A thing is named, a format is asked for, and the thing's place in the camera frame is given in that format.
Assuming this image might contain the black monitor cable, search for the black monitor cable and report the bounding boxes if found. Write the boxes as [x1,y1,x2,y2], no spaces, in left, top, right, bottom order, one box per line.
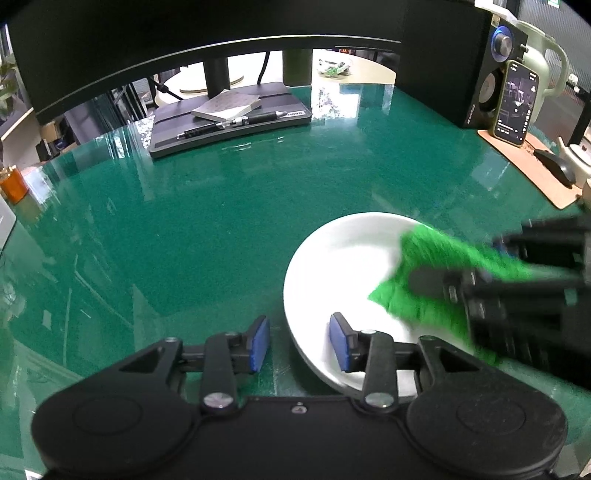
[257,49,273,85]

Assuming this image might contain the white ceramic item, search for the white ceramic item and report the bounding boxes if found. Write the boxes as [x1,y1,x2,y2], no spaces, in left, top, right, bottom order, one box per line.
[556,136,591,167]

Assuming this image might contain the black curved monitor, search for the black curved monitor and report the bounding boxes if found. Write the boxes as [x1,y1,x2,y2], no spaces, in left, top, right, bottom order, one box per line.
[9,0,408,127]

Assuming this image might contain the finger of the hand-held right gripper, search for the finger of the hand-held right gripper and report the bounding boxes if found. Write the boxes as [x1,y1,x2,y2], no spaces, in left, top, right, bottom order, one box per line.
[492,217,591,271]
[409,265,591,357]

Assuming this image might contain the black pen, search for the black pen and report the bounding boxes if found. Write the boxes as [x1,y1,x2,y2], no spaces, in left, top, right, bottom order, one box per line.
[176,110,290,140]

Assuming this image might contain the white desk organizer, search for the white desk organizer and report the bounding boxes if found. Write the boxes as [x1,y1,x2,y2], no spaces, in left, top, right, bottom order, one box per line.
[0,198,17,250]

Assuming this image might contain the white plate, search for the white plate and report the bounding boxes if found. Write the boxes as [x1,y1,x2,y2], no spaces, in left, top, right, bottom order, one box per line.
[283,211,444,400]

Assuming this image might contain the dark-leaved potted plant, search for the dark-leaved potted plant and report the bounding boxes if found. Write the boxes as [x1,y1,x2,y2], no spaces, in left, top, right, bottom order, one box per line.
[0,58,22,116]

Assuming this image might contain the black speaker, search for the black speaker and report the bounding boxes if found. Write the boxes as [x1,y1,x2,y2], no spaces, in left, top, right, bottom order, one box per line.
[399,0,530,129]

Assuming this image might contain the cork mouse pad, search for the cork mouse pad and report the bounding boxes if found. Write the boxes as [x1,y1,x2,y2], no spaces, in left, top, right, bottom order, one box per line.
[477,127,584,211]

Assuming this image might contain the pale green kettle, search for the pale green kettle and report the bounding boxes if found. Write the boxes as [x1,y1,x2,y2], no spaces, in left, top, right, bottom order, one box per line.
[517,7,571,125]

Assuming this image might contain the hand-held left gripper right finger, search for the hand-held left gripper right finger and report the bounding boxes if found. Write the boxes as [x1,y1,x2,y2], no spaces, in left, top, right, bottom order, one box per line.
[329,312,481,412]

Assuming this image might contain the green microfibre cloth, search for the green microfibre cloth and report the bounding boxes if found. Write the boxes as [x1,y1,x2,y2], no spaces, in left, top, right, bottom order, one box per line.
[368,224,542,371]

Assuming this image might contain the orange pot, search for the orange pot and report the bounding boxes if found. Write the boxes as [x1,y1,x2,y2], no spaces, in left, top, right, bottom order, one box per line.
[0,167,30,204]

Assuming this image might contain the grey notepad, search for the grey notepad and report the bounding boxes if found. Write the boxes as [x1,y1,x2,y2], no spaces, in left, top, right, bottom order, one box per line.
[191,90,262,123]

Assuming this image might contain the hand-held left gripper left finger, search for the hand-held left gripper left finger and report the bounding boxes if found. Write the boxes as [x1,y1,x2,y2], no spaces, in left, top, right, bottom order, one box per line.
[119,315,272,412]

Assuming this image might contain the black smartphone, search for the black smartphone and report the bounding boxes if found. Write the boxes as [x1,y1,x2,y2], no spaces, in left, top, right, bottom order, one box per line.
[493,60,541,147]

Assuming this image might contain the black computer mouse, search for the black computer mouse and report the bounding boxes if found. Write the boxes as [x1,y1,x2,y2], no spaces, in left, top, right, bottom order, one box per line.
[533,148,578,188]

